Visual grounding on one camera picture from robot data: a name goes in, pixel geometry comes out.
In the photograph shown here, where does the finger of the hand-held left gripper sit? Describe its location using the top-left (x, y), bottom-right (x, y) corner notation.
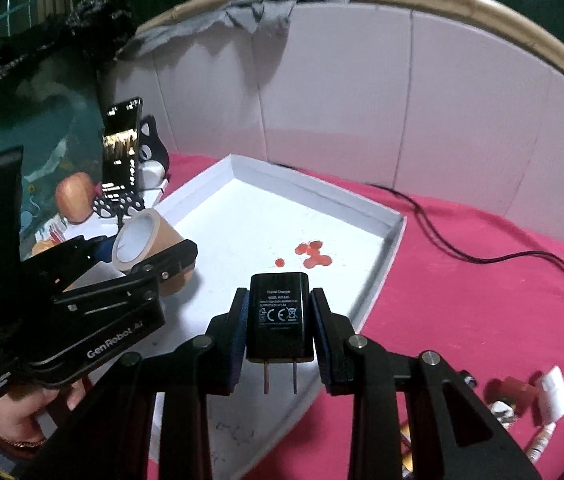
top-left (21, 235), bottom-right (119, 302)
top-left (54, 239), bottom-right (199, 311)

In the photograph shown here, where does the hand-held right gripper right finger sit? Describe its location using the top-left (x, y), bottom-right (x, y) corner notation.
top-left (310, 287), bottom-right (542, 480)

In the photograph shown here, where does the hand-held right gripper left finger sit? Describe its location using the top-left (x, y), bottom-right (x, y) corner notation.
top-left (22, 287), bottom-right (253, 480)

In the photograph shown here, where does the brown tape roll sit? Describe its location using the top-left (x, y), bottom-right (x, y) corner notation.
top-left (112, 210), bottom-right (195, 297)

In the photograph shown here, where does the black plug charger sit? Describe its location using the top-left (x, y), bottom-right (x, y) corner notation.
top-left (246, 272), bottom-right (315, 395)

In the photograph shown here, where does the white shallow box tray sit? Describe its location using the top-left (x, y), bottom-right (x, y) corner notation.
top-left (149, 154), bottom-right (407, 480)

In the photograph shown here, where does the person's left hand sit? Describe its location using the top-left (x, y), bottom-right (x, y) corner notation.
top-left (0, 378), bottom-right (94, 450)

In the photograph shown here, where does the orange figurine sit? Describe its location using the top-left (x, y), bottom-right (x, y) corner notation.
top-left (56, 172), bottom-right (96, 224)

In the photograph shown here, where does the black smartphone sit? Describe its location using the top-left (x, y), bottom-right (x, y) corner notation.
top-left (101, 97), bottom-right (143, 197)

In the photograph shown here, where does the small red cylinder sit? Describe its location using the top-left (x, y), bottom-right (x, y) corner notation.
top-left (484, 376), bottom-right (538, 424)

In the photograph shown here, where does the small white black item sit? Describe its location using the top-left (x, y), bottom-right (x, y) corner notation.
top-left (490, 400), bottom-right (515, 429)

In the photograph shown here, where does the black knit cloth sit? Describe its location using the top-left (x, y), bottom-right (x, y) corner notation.
top-left (0, 0), bottom-right (136, 102)

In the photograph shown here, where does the white backdrop board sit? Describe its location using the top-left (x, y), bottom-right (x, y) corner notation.
top-left (99, 2), bottom-right (564, 257)

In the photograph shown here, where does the white paper tag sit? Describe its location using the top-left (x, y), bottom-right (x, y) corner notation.
top-left (536, 366), bottom-right (564, 424)

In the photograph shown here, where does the white marker pen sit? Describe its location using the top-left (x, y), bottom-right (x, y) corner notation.
top-left (526, 422), bottom-right (558, 461)

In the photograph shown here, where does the grey cloth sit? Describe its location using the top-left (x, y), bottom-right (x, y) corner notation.
top-left (117, 0), bottom-right (351, 59)

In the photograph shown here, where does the black cable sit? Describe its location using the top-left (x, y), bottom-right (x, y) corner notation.
top-left (376, 185), bottom-right (564, 277)

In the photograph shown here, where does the beige bamboo rail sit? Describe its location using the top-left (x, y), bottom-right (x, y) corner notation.
top-left (117, 0), bottom-right (564, 96)

